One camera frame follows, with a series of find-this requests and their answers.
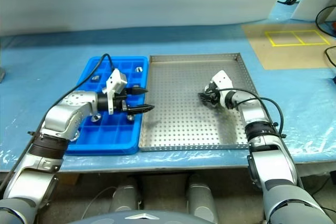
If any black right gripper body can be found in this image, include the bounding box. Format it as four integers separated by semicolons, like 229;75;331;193
205;82;222;105

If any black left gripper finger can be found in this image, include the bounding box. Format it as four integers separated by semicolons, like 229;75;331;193
130;87;149;96
127;105;155;116

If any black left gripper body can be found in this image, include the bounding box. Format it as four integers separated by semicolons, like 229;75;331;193
112;88;133;112

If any blue compartment tray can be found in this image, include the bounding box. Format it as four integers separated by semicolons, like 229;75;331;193
64;56;150;156

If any perforated metal tray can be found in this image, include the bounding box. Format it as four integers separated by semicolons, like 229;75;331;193
138;52;259;153

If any blue plastic table cover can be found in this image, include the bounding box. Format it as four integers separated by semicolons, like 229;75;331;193
0;0;336;174

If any brown cardboard mat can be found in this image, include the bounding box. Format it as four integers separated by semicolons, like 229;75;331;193
241;22;336;71

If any grey rounded cylinder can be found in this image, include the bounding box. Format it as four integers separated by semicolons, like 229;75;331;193
110;176;144;216
185;174;219;223

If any large white backdrop board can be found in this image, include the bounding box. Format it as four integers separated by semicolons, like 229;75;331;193
0;0;293;38

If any yellow tape grid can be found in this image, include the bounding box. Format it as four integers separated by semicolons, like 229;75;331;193
264;29;331;47

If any grey robot torso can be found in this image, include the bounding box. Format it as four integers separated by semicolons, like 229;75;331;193
65;209;220;224

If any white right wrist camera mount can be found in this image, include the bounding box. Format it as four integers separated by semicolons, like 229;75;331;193
211;69;234;91

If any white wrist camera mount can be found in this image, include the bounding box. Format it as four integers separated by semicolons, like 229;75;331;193
211;69;234;91
101;68;129;115

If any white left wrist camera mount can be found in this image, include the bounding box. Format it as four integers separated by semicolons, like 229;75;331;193
101;68;129;115

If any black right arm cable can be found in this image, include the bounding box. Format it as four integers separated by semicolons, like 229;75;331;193
217;89;287;138

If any thin white cable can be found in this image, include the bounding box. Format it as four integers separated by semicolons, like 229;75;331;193
80;186;119;221

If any black curved cable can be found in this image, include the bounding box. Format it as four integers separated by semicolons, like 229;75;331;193
324;46;336;68

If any black looped cable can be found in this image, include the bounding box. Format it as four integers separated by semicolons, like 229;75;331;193
315;5;336;39

